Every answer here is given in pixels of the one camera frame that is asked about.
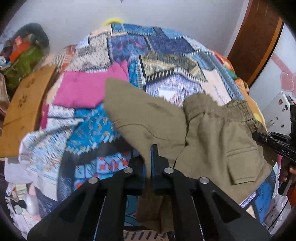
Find person's right hand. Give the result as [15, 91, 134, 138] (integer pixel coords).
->
[278, 160, 295, 196]

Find green bag of clutter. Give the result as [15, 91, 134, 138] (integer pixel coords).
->
[1, 34, 44, 91]

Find folded pink pants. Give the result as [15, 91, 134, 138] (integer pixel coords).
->
[40, 60, 129, 130]

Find brown wooden door frame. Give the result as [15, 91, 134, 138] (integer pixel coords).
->
[227, 1, 283, 86]

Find khaki olive pants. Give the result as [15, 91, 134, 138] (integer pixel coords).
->
[103, 78, 273, 235]

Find dark grey pillow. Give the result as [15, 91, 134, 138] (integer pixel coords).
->
[11, 23, 49, 48]

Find yellow curved bed rail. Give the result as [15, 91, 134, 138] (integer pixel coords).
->
[102, 18, 124, 26]

